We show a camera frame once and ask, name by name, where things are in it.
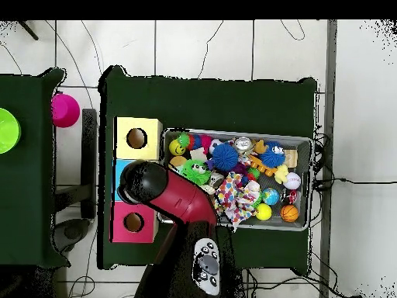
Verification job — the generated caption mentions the yellow smiley ball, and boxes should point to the yellow smiley ball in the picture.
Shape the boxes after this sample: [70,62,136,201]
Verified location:
[168,138,187,157]

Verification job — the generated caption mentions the rainbow spiky caterpillar toy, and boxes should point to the rainbow spiky caterpillar toy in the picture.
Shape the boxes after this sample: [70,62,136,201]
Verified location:
[177,132,215,153]

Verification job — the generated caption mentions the white baseball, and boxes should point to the white baseball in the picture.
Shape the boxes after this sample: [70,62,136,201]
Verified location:
[282,172,302,190]

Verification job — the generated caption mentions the black power cable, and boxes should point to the black power cable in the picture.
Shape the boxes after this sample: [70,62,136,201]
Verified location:
[311,176,397,191]

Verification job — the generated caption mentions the green spiky rubber ball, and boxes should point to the green spiky rubber ball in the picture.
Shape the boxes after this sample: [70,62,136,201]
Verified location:
[179,158,212,186]

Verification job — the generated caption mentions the pink plastic bowl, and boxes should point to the pink plastic bowl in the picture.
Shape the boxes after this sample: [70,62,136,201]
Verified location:
[50,92,81,129]

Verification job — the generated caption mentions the dark slanted rod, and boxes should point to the dark slanted rod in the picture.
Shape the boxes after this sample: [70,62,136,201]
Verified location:
[18,20,40,42]

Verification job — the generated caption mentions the colourful polka-dot cloth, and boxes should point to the colourful polka-dot cloth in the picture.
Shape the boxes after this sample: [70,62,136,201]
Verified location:
[213,172,262,232]

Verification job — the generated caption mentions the black upright panel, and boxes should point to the black upright panel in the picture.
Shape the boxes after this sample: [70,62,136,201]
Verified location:
[80,108,98,220]

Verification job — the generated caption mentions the dark green table cloth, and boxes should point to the dark green table cloth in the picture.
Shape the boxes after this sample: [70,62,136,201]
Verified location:
[97,64,319,270]
[0,67,71,269]

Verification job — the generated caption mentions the blue spiky rubber ball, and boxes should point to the blue spiky rubber ball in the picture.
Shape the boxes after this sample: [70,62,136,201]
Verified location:
[211,142,239,172]

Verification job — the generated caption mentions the wooden three-hole box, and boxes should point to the wooden three-hole box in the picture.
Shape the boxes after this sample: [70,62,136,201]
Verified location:
[109,116,164,244]

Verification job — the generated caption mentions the round orange sponge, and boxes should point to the round orange sponge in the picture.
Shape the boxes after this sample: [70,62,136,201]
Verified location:
[168,155,188,172]

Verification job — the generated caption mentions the green plastic bowl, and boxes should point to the green plastic bowl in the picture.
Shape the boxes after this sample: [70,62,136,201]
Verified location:
[0,107,22,155]

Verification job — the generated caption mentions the shallow silver mesh bin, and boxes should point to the shallow silver mesh bin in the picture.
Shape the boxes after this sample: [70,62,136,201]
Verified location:
[157,127,315,232]

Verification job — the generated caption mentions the silver-top drink can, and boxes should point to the silver-top drink can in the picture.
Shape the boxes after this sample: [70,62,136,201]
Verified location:
[233,136,254,154]

